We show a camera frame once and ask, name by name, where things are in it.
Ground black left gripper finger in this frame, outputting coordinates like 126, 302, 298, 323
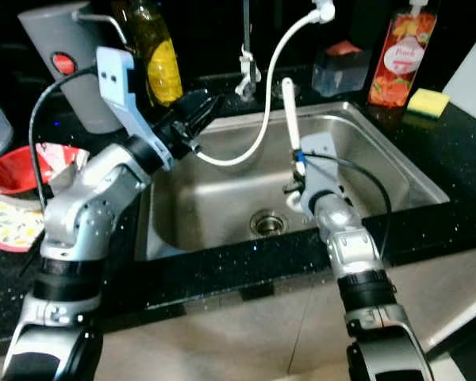
190, 94, 228, 138
175, 90, 220, 122

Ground metal sink drain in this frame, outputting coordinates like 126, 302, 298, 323
249, 210, 289, 238

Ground olive oil bottle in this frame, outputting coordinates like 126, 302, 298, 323
111, 0, 184, 109

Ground metal sink faucet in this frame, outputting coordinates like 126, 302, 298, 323
233, 0, 264, 102

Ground stainless steel sink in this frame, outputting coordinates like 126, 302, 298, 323
138, 99, 452, 264

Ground grey box with red top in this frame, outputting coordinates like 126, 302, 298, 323
311, 40, 373, 99

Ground white stained paper tissue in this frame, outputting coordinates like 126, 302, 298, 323
43, 145, 89, 189

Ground tall grey container red logo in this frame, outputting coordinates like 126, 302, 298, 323
18, 0, 126, 136

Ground peach dish soap bottle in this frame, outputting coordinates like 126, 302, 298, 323
366, 0, 440, 110

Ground yellow sponge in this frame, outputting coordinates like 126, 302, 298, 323
405, 87, 451, 121

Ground red bowl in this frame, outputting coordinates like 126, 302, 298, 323
0, 143, 89, 204

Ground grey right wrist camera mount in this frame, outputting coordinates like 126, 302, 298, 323
300, 132, 344, 217

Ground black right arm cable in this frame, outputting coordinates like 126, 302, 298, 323
304, 151, 393, 243

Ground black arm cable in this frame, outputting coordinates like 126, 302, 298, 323
304, 151, 393, 243
27, 67, 101, 217

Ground white flexible hose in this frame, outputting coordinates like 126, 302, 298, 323
194, 0, 339, 167

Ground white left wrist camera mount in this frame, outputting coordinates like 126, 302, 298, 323
95, 46, 175, 172

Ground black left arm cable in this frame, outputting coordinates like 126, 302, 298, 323
27, 67, 101, 217

